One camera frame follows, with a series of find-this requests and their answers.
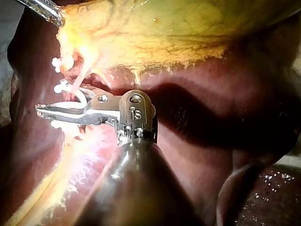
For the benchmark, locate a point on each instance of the right arm instrument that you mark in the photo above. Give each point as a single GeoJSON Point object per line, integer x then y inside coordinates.
{"type": "Point", "coordinates": [137, 110]}

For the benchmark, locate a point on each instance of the right arm instrument jaw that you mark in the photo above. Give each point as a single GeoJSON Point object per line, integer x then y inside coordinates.
{"type": "Point", "coordinates": [88, 93]}
{"type": "Point", "coordinates": [68, 115]}

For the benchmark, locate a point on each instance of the left arm instrument jaw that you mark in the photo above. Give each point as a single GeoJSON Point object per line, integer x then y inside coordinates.
{"type": "Point", "coordinates": [44, 10]}

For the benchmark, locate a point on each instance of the white clip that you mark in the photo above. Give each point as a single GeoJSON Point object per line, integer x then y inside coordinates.
{"type": "Point", "coordinates": [63, 63]}
{"type": "Point", "coordinates": [61, 88]}
{"type": "Point", "coordinates": [58, 124]}
{"type": "Point", "coordinates": [82, 100]}

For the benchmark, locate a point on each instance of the gallbladder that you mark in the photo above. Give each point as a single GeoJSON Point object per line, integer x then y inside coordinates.
{"type": "Point", "coordinates": [178, 30]}

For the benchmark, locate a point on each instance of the dark right arm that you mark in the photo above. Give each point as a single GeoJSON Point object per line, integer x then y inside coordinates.
{"type": "Point", "coordinates": [141, 188]}

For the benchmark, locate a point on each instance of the thin tube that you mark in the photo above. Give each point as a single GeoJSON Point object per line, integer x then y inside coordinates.
{"type": "Point", "coordinates": [78, 81]}

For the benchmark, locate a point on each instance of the dark red liver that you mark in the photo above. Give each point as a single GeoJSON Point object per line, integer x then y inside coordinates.
{"type": "Point", "coordinates": [200, 77]}

